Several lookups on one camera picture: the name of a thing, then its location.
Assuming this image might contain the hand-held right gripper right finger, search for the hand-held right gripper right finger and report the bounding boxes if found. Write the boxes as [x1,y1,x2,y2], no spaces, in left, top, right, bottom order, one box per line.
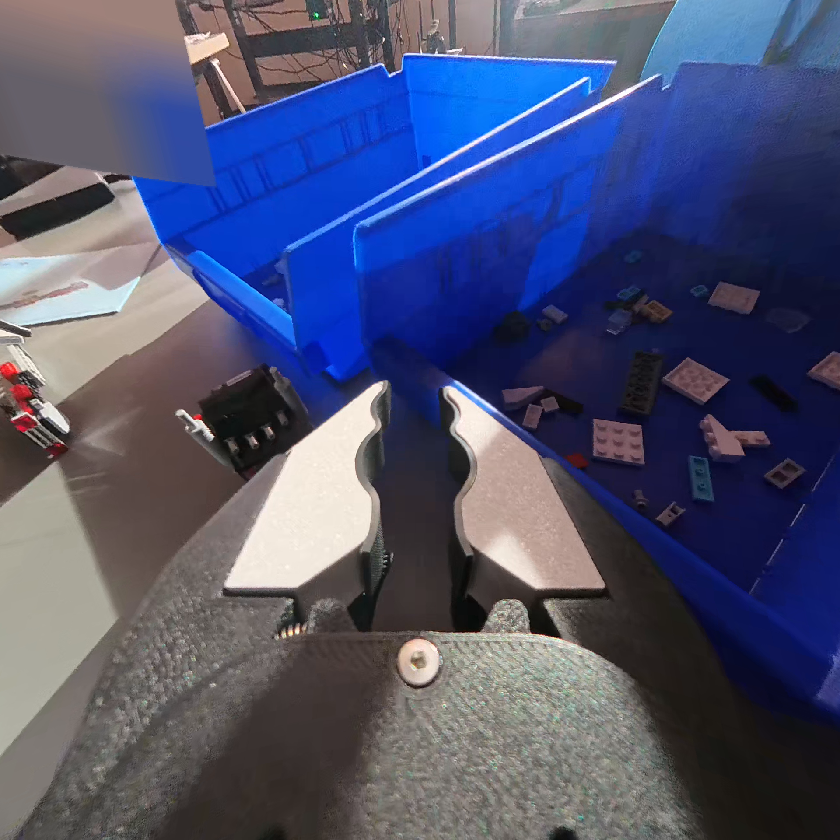
[438,385,608,614]

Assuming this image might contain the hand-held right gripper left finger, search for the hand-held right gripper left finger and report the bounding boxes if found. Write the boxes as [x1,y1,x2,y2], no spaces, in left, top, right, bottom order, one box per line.
[223,379,393,621]

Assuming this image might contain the red grey toy brick model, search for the red grey toy brick model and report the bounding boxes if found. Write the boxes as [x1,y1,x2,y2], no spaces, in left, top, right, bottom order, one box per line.
[0,343,72,460]

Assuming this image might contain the grey toy brick truck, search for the grey toy brick truck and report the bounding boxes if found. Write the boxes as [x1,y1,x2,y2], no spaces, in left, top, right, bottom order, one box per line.
[175,364,314,481]

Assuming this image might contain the grey desk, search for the grey desk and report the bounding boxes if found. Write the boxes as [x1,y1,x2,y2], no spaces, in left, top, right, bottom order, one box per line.
[0,164,460,756]

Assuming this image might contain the light blue instruction booklet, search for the light blue instruction booklet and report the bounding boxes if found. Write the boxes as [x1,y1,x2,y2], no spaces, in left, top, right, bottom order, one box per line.
[0,241,164,328]

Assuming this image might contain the pile of pale flat bricks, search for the pile of pale flat bricks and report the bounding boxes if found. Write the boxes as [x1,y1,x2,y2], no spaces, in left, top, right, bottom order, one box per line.
[500,248,840,530]

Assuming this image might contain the black flat device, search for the black flat device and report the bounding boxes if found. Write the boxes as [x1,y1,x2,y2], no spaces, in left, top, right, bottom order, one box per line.
[0,180,118,242]

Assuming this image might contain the pile of loose toy bricks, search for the pile of loose toy bricks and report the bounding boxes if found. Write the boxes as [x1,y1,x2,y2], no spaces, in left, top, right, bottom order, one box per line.
[261,258,291,311]

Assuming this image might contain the blue plastic bin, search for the blue plastic bin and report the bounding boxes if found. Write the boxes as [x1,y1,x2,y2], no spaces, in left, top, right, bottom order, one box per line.
[131,54,618,383]
[353,62,840,727]

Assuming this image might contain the wooden top table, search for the wooden top table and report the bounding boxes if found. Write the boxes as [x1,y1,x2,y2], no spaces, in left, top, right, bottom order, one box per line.
[185,31,248,114]

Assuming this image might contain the black equipment rack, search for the black equipment rack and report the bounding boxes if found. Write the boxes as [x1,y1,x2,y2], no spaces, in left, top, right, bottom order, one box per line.
[176,0,503,89]

